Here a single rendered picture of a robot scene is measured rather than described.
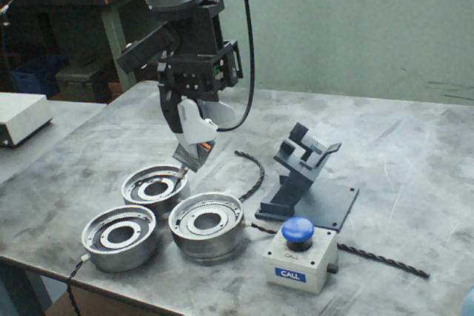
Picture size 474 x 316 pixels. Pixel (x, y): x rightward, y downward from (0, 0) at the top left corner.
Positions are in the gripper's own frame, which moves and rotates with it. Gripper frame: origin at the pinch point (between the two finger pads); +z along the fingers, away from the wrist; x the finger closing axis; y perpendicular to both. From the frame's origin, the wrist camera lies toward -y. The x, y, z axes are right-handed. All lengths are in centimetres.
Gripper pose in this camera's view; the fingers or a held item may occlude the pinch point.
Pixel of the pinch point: (195, 143)
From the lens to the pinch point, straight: 76.3
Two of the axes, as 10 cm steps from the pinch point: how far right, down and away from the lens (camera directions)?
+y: 8.8, 1.0, -4.6
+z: 1.6, 8.6, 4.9
